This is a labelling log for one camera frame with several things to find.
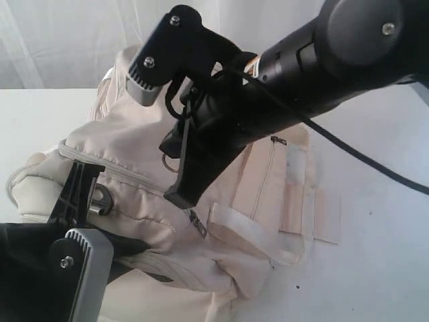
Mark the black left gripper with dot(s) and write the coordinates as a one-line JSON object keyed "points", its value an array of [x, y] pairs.
{"points": [[28, 285]]}

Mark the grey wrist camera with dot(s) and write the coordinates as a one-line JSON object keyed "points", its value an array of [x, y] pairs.
{"points": [[179, 46], [81, 263]]}

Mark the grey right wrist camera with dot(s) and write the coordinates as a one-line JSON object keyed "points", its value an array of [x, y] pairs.
{"points": [[179, 46]]}

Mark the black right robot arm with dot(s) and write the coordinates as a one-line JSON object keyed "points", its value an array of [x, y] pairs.
{"points": [[350, 48]]}

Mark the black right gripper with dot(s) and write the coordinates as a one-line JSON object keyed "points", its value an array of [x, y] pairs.
{"points": [[220, 117]]}

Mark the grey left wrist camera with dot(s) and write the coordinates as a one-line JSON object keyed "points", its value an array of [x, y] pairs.
{"points": [[81, 263]]}

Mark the cream duffel bag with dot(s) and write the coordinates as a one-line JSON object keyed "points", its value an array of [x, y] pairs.
{"points": [[264, 209]]}

